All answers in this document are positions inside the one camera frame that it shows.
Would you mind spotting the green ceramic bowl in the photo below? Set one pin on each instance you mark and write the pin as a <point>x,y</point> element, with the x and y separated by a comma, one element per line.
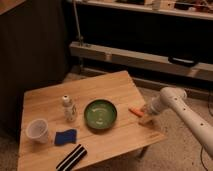
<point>100,114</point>

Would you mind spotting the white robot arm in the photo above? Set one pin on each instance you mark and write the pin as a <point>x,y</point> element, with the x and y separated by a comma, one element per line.
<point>174,98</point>

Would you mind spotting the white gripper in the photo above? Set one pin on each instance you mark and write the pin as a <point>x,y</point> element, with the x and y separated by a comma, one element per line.
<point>154,107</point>

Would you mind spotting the metal stand pole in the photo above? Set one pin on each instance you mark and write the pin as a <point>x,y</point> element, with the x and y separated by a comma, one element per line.
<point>80,38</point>

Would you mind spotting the black case handle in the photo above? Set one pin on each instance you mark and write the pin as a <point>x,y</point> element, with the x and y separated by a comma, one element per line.
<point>181,62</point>

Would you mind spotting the orange pepper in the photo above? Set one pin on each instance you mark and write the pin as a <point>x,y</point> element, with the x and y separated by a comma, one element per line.
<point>137,112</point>

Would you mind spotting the white ceramic cup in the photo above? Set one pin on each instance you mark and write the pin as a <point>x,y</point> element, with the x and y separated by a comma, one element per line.
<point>37,130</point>

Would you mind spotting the small white bottle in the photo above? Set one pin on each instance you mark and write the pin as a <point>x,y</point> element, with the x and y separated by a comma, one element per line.
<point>69,108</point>

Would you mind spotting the long grey case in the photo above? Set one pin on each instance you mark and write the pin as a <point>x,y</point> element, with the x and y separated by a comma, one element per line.
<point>140,60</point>

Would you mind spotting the wooden table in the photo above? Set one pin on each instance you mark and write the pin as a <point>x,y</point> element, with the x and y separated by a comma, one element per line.
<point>125,136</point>

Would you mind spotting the blue sponge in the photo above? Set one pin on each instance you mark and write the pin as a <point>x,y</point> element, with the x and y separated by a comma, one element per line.
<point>68,136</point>

